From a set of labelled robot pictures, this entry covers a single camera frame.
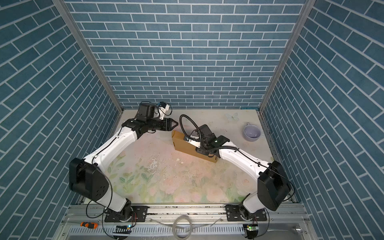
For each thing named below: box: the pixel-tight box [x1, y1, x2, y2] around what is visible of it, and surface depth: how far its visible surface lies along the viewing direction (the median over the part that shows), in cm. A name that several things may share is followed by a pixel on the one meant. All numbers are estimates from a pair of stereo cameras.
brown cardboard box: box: [171, 129, 218, 163], surface depth 86 cm
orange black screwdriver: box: [80, 221, 99, 229], surface depth 71 cm
